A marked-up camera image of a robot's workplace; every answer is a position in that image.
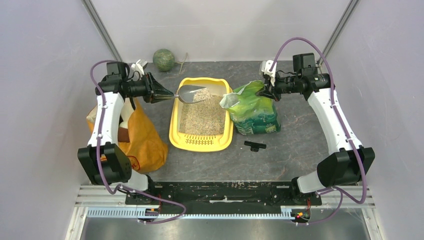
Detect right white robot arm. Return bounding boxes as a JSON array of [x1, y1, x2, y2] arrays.
[[256, 53, 375, 205]]

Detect orange shopping bag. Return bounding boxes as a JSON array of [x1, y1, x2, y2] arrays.
[[86, 93, 168, 174]]

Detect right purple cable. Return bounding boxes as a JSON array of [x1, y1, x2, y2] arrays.
[[271, 37, 368, 227]]

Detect yellow litter box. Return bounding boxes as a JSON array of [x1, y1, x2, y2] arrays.
[[169, 77, 234, 152]]

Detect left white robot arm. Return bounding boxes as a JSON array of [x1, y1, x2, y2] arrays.
[[77, 60, 173, 204]]

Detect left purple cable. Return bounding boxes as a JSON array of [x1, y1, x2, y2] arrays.
[[90, 60, 187, 225]]

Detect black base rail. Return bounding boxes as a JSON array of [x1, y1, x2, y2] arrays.
[[125, 181, 322, 215]]

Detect purple cable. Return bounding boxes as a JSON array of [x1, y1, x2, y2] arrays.
[[271, 37, 368, 227], [90, 60, 187, 225]]

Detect grey metal scoop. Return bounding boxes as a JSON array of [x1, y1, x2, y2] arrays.
[[172, 85, 210, 104]]

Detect black bag clip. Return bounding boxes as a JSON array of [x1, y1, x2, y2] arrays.
[[244, 141, 267, 152]]

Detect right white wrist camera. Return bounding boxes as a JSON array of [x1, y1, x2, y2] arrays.
[[259, 60, 276, 87]]

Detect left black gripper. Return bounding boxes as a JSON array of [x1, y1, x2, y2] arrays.
[[125, 72, 174, 104]]

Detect green litter bag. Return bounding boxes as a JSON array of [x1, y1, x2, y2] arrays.
[[219, 80, 281, 136]]

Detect green round ball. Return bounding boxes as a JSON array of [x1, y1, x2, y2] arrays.
[[152, 48, 176, 72]]

